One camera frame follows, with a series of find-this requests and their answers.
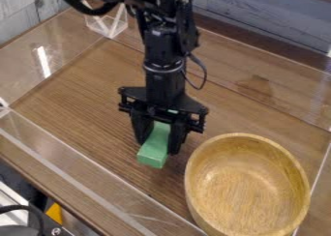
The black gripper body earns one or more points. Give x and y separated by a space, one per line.
162 99

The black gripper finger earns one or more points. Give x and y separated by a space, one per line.
142 125
178 136

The green rectangular block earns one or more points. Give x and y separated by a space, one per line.
154 151

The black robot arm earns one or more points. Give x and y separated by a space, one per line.
170 38

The brown wooden bowl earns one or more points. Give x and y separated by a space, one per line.
247 188

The yellow warning sticker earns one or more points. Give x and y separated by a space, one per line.
55 213

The clear acrylic enclosure walls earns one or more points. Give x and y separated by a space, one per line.
68 140

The clear acrylic corner bracket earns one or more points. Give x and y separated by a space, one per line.
111 24

